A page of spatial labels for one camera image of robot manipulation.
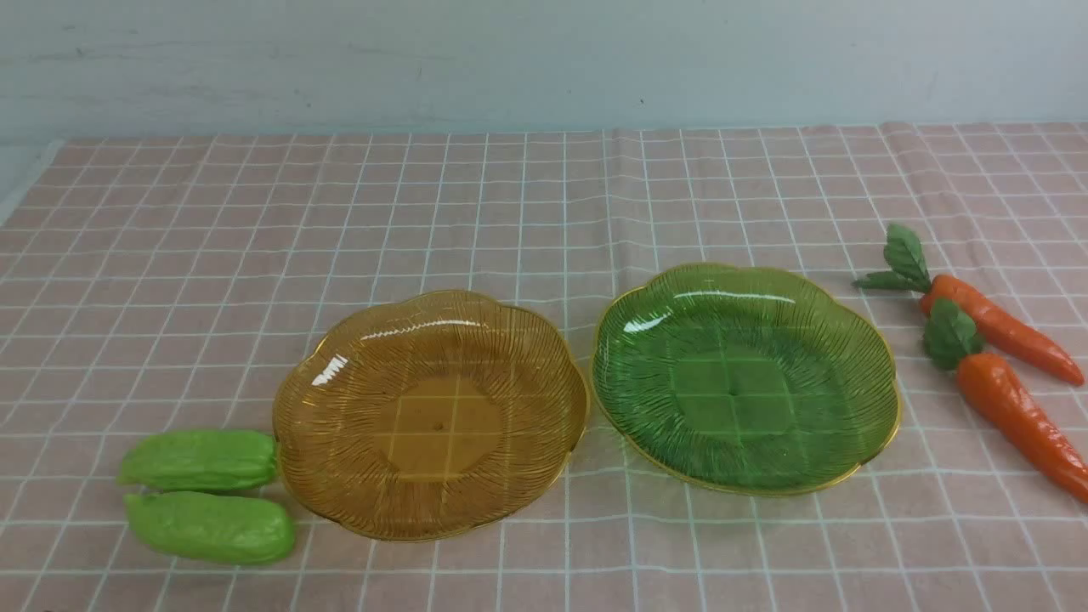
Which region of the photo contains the orange carrot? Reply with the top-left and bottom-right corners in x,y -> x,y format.
853,224 -> 1085,387
922,297 -> 1087,503

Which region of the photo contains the green gourd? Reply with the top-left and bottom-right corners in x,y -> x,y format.
116,429 -> 276,491
123,491 -> 296,565

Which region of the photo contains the amber glass plate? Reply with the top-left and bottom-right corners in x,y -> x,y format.
272,290 -> 592,541

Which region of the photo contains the green glass plate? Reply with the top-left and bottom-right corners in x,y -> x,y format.
590,261 -> 903,497

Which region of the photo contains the pink checkered tablecloth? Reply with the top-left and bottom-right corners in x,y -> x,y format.
1,123 -> 1085,611

